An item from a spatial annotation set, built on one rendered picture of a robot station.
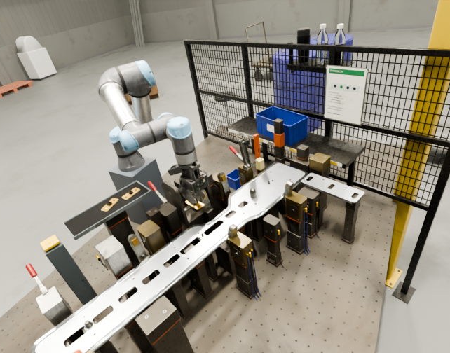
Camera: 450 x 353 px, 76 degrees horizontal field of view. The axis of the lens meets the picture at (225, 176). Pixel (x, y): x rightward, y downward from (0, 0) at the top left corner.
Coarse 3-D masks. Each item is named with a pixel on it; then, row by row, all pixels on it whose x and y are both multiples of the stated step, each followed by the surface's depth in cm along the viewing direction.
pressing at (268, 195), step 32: (256, 192) 148; (224, 224) 132; (160, 256) 122; (192, 256) 120; (128, 288) 111; (160, 288) 109; (64, 320) 104; (128, 320) 101; (32, 352) 96; (64, 352) 95
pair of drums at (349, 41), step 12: (348, 36) 397; (276, 60) 361; (288, 60) 348; (348, 60) 400; (288, 72) 356; (312, 72) 353; (288, 84) 365; (312, 84) 361; (324, 84) 411; (288, 96) 374; (312, 96) 370; (312, 108) 379; (312, 120) 389
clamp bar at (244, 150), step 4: (240, 140) 150; (244, 140) 151; (240, 144) 150; (244, 144) 152; (248, 144) 149; (240, 148) 152; (244, 148) 153; (244, 152) 152; (248, 152) 154; (244, 156) 153; (248, 156) 155; (244, 160) 155; (248, 160) 157; (244, 164) 157; (248, 168) 157
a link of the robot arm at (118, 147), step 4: (116, 128) 159; (112, 132) 156; (116, 132) 154; (112, 136) 154; (116, 136) 153; (112, 140) 155; (116, 140) 154; (112, 144) 159; (116, 144) 156; (120, 144) 156; (116, 148) 158; (120, 148) 157; (116, 152) 160; (120, 152) 158; (124, 152) 158; (128, 152) 159
